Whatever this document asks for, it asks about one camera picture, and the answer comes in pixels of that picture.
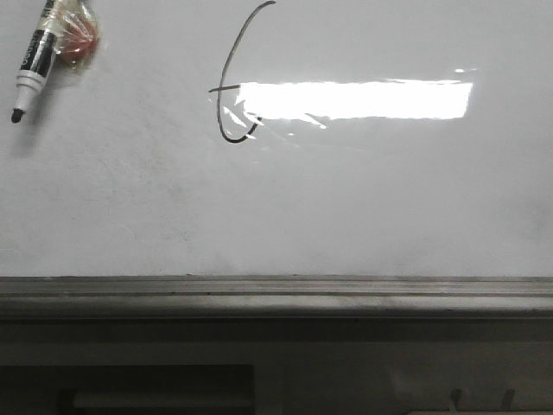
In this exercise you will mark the white black whiteboard marker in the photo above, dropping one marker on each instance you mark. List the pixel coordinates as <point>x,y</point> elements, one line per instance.
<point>37,60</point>

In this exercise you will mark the white whiteboard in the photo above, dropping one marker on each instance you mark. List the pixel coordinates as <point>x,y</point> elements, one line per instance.
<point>306,137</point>

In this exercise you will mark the red magnet taped to marker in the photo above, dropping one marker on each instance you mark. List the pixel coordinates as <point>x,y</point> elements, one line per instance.
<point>79,33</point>

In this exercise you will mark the grey aluminium whiteboard tray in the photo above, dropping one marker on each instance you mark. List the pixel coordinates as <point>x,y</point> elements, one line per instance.
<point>188,297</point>

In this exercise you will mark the grey cabinet below whiteboard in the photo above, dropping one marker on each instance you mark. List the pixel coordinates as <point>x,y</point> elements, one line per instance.
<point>351,366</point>

